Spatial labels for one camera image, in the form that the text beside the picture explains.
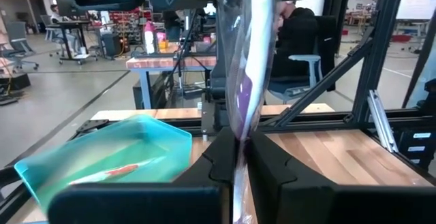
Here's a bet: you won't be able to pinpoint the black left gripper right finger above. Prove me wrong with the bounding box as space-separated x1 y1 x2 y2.
249 130 436 224

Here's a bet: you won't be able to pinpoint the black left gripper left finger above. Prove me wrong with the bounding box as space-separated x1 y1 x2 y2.
46 127 240 224

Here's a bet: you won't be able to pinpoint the orange toothbrush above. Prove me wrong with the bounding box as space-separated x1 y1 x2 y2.
67 161 154 187

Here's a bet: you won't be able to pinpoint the purple toothbrush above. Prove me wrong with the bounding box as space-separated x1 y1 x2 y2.
216 0 284 224

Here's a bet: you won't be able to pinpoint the light green translucent bin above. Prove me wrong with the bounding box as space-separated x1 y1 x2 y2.
13 114 193 214

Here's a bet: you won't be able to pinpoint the black drawer unit white labels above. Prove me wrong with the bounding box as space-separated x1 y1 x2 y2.
391 127 436 172

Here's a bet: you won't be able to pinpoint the light blue office chair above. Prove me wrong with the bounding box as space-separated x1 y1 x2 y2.
266 53 324 105

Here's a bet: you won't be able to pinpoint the wooden workbench blue legs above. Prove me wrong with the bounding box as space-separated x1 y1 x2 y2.
125 54 219 111

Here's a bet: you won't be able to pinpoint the black computer tower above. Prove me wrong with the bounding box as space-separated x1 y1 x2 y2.
101 32 123 59

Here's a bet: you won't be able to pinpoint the white pink bottle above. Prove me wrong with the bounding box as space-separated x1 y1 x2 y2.
142 20 157 55

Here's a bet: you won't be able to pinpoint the person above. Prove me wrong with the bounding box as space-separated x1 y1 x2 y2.
48 3 81 54
270 0 338 92

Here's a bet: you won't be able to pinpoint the black floor case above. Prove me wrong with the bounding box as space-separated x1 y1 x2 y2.
0 72 32 106

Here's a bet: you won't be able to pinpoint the red parts shelf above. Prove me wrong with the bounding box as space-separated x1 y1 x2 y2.
108 10 146 46

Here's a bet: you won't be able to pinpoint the black rolling desk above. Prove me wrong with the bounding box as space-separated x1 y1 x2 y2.
54 19 100 65

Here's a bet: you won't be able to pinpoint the grey office chair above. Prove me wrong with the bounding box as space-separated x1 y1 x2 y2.
5 20 41 72

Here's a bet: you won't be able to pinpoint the white board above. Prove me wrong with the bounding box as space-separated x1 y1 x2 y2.
396 0 436 21

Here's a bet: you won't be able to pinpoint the silver aluminium bracket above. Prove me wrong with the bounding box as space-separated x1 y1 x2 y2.
366 89 400 154

